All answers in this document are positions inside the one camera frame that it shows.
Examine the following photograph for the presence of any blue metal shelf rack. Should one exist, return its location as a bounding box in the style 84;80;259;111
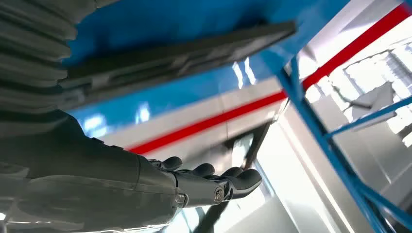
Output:
63;0;412;233

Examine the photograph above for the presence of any white panel with red stripe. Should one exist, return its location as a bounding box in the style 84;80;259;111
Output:
98;0;412;158

